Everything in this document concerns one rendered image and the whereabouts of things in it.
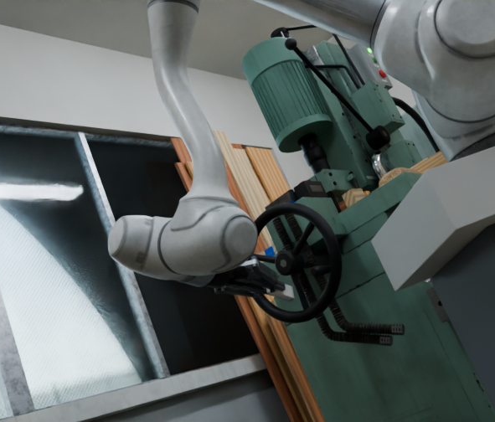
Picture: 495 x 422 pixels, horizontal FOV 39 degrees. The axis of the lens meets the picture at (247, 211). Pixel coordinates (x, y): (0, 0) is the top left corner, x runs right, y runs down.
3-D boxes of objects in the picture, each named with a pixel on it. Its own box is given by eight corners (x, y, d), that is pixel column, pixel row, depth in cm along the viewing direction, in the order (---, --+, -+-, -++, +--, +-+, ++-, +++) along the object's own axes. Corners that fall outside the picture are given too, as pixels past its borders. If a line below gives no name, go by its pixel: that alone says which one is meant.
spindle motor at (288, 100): (267, 152, 204) (229, 66, 214) (302, 156, 218) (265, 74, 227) (311, 119, 194) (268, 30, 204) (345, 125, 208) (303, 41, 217)
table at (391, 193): (223, 301, 193) (214, 281, 194) (288, 290, 216) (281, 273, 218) (396, 191, 159) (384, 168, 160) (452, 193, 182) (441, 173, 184)
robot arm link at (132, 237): (162, 286, 135) (204, 284, 125) (92, 266, 125) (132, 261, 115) (172, 233, 138) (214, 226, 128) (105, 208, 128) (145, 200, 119)
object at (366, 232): (277, 294, 192) (271, 280, 194) (320, 287, 209) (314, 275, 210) (391, 225, 170) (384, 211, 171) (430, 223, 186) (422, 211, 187)
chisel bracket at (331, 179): (317, 206, 198) (305, 180, 200) (343, 206, 208) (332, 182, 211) (337, 193, 194) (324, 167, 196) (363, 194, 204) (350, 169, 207)
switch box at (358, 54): (363, 94, 224) (343, 54, 229) (379, 97, 232) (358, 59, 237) (378, 82, 221) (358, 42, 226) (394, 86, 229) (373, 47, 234)
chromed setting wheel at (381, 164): (382, 189, 198) (363, 152, 202) (402, 191, 207) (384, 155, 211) (390, 184, 196) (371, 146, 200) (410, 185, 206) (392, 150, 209)
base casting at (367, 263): (284, 327, 191) (270, 297, 194) (386, 305, 235) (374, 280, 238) (416, 254, 166) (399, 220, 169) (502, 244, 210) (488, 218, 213)
